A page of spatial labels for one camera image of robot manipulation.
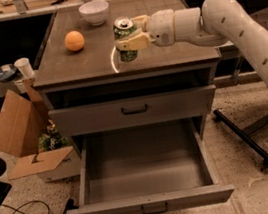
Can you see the black table leg base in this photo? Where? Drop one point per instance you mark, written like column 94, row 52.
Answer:
column 247, row 133

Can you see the open cardboard box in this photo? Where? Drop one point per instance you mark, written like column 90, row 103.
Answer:
column 22, row 121

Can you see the white paper cup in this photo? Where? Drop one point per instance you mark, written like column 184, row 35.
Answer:
column 23, row 65

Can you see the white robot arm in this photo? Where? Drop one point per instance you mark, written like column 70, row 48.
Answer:
column 214, row 23

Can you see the green snack bags in box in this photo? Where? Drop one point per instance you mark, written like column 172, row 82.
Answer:
column 51, row 139

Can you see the green soda can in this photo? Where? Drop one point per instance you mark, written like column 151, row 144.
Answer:
column 124, row 29

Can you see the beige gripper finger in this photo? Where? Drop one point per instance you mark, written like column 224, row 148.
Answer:
column 141, row 23
column 137, row 42

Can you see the blue patterned bowl right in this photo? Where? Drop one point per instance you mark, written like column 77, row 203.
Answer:
column 7, row 72

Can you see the closed top drawer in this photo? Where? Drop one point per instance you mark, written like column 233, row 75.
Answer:
column 134, row 111

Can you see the orange ball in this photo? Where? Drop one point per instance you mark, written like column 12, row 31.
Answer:
column 74, row 41

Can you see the white ceramic bowl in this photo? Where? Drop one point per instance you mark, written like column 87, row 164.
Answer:
column 94, row 12

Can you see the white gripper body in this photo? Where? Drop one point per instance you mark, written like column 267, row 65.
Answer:
column 162, row 27

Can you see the grey drawer cabinet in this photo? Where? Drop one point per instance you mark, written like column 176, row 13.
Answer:
column 95, row 74

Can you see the open middle drawer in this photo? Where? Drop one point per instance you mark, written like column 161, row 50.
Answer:
column 149, row 169

